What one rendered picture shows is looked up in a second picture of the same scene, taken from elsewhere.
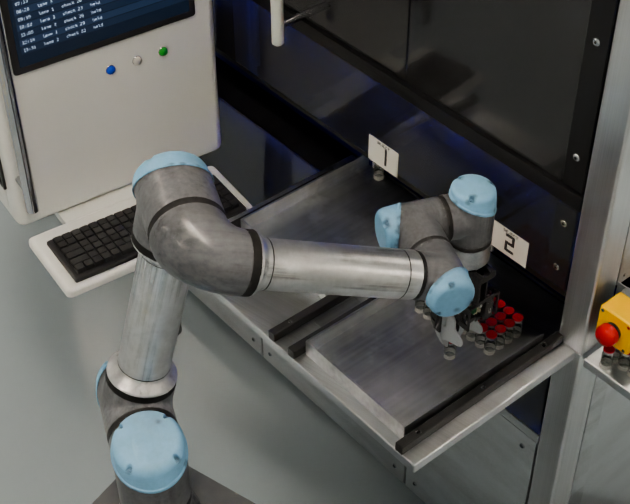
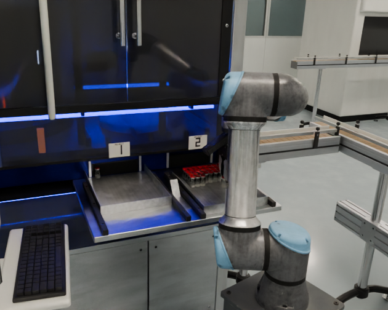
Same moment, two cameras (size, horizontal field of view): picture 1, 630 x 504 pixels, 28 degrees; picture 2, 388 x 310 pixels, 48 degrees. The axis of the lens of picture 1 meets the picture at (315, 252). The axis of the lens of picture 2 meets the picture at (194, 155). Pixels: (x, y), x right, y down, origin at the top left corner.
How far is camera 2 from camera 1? 203 cm
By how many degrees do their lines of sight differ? 65
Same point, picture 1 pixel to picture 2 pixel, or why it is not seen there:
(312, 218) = (109, 196)
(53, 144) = not seen: outside the picture
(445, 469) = (173, 291)
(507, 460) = (206, 251)
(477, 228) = not seen: hidden behind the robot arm
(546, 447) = not seen: hidden behind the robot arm
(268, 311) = (167, 218)
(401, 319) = (195, 190)
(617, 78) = (238, 35)
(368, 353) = (212, 201)
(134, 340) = (252, 189)
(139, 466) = (307, 235)
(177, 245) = (298, 85)
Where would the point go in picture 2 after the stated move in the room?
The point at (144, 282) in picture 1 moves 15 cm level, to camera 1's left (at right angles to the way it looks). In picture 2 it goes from (254, 145) to (243, 164)
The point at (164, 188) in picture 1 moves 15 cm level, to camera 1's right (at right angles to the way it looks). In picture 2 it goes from (260, 75) to (268, 67)
